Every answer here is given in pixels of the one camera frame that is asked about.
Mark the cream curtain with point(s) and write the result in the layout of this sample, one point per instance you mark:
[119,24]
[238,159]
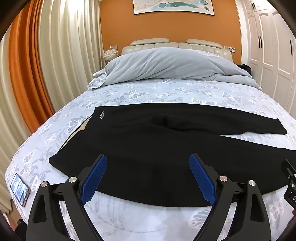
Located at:
[67,58]

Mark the cream padded headboard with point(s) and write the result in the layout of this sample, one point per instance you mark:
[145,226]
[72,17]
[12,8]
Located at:
[175,46]

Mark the dark object beside bed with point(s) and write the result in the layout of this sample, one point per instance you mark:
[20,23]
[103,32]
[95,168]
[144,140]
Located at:
[246,68]

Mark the grey duvet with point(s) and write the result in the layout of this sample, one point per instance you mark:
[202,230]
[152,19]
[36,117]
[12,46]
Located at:
[171,64]

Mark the bed with butterfly-print sheet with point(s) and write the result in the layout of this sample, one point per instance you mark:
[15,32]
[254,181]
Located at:
[148,129]

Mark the white flower bouquet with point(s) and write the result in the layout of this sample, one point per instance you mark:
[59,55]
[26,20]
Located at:
[110,54]

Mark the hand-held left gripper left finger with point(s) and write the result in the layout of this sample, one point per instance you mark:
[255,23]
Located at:
[96,176]

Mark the white wall socket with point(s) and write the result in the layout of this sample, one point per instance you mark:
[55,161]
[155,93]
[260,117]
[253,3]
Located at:
[229,48]
[113,47]

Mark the black pants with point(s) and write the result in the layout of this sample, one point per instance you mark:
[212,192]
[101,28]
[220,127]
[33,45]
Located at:
[148,148]

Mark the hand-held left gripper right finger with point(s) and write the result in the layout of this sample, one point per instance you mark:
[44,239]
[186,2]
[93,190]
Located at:
[200,178]

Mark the framed wall painting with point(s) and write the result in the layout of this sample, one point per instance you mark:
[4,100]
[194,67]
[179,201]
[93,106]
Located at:
[173,6]

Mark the orange curtain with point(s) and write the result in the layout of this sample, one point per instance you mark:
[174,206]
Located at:
[27,67]

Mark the smartphone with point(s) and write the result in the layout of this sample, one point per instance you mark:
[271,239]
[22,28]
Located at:
[20,189]

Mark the white wardrobe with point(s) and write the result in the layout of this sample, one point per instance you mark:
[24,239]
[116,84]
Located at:
[266,48]

